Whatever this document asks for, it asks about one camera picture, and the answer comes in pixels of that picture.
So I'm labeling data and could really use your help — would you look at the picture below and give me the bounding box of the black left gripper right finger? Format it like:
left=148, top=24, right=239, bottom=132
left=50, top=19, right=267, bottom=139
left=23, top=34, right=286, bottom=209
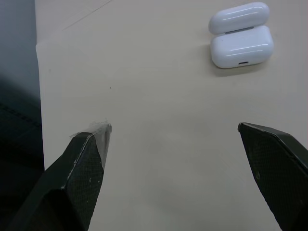
left=237, top=122, right=308, bottom=231

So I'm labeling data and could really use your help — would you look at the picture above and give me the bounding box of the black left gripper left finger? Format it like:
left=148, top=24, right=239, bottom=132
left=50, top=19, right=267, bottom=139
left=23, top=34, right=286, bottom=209
left=5, top=123, right=113, bottom=231

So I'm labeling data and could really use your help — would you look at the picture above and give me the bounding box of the white earbuds charging case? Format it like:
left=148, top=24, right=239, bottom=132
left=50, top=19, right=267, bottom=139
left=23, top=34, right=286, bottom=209
left=208, top=1, right=275, bottom=69

